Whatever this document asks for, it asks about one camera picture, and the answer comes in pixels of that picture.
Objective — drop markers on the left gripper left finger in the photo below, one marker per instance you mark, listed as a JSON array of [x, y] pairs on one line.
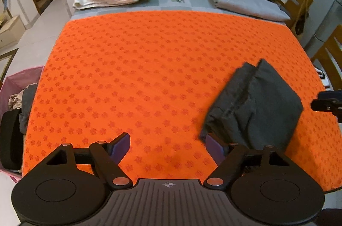
[[106, 158]]

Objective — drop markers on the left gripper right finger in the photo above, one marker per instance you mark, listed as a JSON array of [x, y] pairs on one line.
[[229, 160]]

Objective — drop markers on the dark grey sweatpants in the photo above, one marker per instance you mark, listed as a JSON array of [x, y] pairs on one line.
[[257, 107]]

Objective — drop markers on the striped white garment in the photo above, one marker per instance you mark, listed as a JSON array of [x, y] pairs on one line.
[[324, 79]]

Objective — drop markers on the near wooden chair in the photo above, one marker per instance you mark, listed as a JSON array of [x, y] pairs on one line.
[[329, 57]]

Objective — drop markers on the orange floral table mat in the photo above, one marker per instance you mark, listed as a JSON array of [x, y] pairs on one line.
[[154, 75]]

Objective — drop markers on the purple laundry basket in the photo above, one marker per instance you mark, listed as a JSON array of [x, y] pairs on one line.
[[12, 140]]

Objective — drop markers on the light grey folded garment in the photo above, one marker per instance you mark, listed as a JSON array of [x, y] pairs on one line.
[[257, 8]]

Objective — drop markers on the cream low cabinet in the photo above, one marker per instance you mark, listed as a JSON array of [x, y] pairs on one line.
[[12, 31]]

